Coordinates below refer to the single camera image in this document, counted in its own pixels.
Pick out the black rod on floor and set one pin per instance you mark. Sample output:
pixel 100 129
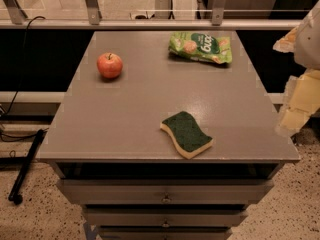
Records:
pixel 15 195

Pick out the bottom grey drawer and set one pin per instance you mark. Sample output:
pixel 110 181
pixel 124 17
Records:
pixel 129 233

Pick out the metal railing frame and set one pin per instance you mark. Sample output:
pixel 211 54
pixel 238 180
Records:
pixel 112 15

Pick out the green rice chip bag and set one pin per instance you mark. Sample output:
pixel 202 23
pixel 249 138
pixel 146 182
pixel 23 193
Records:
pixel 201 47

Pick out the grey drawer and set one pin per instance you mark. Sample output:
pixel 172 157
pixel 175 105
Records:
pixel 145 192
pixel 164 217
pixel 129 233

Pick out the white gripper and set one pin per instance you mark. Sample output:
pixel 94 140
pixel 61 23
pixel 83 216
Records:
pixel 308 47

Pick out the grey drawer cabinet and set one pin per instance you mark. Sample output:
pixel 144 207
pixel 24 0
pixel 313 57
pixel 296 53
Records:
pixel 109 129

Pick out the middle grey drawer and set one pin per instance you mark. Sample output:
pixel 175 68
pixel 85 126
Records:
pixel 164 217

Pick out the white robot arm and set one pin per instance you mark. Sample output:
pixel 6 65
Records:
pixel 303 41

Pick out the red apple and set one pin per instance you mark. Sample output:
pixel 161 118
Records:
pixel 109 65

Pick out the green and yellow sponge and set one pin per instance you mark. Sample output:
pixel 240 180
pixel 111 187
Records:
pixel 187 137

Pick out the top grey drawer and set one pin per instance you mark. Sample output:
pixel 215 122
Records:
pixel 145 192

